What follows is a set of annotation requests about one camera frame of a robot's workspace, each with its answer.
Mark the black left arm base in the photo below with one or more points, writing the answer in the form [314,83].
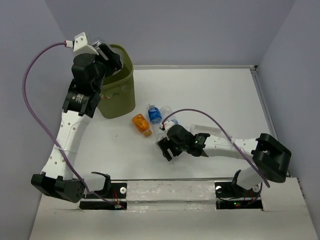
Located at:
[114,200]

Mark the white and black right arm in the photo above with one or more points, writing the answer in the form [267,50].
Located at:
[268,159]

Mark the upright Pocari Sweat blue bottle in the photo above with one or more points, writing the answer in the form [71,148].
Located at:
[155,119]

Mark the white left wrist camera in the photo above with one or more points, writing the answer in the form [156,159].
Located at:
[81,45]

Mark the grey cap clear bottle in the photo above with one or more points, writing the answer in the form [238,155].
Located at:
[96,46]

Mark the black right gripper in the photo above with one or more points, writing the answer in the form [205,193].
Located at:
[165,144]

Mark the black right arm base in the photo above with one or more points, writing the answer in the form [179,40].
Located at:
[233,197]

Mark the pocari sweat blue bottle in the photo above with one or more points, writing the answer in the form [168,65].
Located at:
[166,111]
[155,119]

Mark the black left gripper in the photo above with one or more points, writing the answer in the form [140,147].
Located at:
[113,64]

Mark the red cap clear bottle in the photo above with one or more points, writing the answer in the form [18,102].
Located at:
[106,96]

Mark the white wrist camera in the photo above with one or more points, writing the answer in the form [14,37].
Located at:
[167,125]
[81,45]

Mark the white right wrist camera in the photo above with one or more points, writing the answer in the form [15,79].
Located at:
[167,125]

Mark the large ribbed clear bottle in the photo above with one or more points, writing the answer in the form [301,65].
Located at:
[215,131]

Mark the orange label plastic bottle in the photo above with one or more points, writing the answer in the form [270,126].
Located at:
[142,125]

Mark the silver cap clear bottle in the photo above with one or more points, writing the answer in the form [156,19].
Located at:
[166,150]

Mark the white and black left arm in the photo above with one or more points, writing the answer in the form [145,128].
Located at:
[58,178]

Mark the olive green mesh bin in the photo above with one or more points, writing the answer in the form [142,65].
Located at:
[122,84]

